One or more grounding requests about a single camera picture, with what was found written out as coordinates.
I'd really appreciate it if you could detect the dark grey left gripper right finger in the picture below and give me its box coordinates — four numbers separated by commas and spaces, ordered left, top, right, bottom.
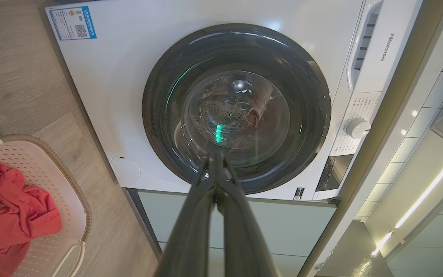
217, 154, 280, 277

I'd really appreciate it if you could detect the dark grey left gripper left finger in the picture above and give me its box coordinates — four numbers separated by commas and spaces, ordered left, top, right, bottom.
154, 156, 218, 277

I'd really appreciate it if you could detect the white brown-rimmed laundry basket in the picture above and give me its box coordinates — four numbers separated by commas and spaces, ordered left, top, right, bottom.
0, 134, 92, 277

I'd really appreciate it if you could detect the pale green cabinet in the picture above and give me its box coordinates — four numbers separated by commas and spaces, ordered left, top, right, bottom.
137, 190, 337, 277

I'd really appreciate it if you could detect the round white filter cover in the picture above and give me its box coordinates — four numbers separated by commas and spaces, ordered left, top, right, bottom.
111, 156, 141, 180

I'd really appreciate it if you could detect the black washer display panel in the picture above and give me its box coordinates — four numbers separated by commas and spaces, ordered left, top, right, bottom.
316, 154, 355, 192

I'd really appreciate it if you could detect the round dark glass washer door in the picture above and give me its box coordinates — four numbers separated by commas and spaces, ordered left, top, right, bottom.
142, 23, 331, 195

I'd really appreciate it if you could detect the white washer control knob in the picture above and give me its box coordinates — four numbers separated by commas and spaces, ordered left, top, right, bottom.
346, 118, 372, 139

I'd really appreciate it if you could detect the white front-load washing machine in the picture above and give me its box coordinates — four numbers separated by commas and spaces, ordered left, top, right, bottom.
46, 0, 424, 201

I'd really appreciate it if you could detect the red garment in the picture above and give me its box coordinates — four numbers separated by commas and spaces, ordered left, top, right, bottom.
0, 158, 62, 277

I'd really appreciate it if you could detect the LED light strip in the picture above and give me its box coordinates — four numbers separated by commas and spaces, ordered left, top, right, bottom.
371, 152, 443, 256

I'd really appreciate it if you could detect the grey countertop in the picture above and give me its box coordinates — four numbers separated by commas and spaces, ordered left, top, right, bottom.
298, 0, 443, 277

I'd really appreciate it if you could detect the blue white energy label sticker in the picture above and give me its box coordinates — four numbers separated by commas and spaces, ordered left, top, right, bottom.
48, 5, 97, 41

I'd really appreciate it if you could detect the white detergent drawer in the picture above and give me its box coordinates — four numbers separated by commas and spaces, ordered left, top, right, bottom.
346, 0, 384, 93

